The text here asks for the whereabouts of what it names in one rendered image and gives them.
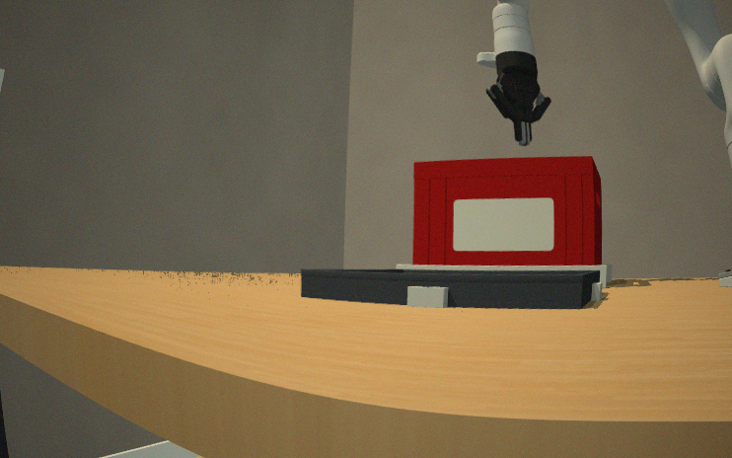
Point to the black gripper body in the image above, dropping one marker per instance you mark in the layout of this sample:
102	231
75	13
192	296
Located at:
514	66

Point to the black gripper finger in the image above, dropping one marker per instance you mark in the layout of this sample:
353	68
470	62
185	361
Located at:
495	92
531	115

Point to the red crate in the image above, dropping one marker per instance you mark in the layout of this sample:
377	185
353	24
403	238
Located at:
538	211

